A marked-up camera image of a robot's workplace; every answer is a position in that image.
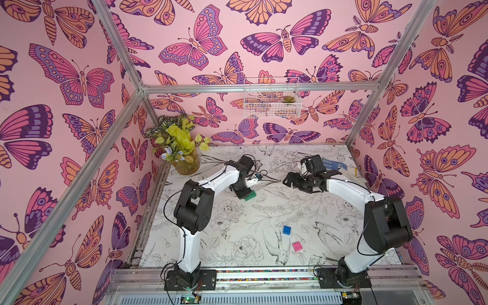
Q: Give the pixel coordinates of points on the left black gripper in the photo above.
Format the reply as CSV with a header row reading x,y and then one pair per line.
x,y
244,194

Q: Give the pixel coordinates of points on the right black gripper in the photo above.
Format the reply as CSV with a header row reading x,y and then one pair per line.
x,y
302,181

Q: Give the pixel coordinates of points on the green lego brick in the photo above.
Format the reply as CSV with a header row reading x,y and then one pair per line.
x,y
251,196

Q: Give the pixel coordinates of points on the blue lego brick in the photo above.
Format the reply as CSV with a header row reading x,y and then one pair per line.
x,y
287,230

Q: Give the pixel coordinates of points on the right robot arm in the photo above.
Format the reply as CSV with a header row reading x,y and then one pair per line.
x,y
386,224

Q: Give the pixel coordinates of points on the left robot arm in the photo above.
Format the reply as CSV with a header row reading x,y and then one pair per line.
x,y
193,211

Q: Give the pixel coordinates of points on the pink lego brick right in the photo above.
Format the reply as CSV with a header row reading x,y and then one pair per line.
x,y
297,246

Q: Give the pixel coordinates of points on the blue work glove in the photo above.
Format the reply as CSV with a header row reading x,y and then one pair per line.
x,y
334,165

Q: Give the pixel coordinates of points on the white work glove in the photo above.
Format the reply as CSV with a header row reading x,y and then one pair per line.
x,y
354,175

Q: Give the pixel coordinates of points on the small succulent in basket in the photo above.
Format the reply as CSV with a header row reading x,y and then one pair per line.
x,y
288,99

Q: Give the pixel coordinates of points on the potted green plant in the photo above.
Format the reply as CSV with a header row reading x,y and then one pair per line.
x,y
173,141

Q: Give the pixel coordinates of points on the white wire basket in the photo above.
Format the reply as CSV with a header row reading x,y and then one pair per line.
x,y
264,100

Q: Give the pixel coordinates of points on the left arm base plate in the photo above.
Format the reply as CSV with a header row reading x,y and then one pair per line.
x,y
205,280

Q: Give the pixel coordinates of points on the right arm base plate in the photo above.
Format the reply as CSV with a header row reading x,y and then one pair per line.
x,y
328,277

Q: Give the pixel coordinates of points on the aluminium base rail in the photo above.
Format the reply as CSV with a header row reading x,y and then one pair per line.
x,y
391,284

